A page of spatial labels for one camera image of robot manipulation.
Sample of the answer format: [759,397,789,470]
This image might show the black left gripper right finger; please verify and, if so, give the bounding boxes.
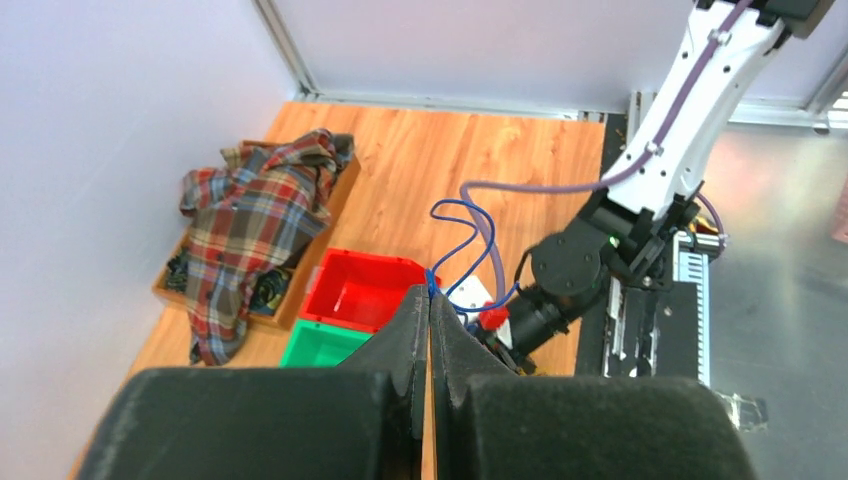
[429,293,756,479]

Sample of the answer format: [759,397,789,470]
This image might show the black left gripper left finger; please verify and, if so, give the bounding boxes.
[78,285,430,479]

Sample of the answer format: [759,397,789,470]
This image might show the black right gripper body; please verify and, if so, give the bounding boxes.
[465,285,597,375]

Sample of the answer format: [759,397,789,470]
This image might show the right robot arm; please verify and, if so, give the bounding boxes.
[470,1,831,376]

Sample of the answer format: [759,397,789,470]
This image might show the green plastic bin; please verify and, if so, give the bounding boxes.
[279,319,372,368]

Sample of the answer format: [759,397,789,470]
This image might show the red plastic bin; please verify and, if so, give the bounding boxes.
[299,248,426,334]

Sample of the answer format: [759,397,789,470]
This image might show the wooden tray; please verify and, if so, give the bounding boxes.
[151,140,361,329]

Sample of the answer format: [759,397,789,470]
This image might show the plaid shirt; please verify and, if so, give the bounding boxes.
[178,128,355,366]

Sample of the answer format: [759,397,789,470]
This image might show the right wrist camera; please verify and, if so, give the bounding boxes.
[448,275,513,349]

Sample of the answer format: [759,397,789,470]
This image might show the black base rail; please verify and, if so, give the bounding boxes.
[572,112,713,389]

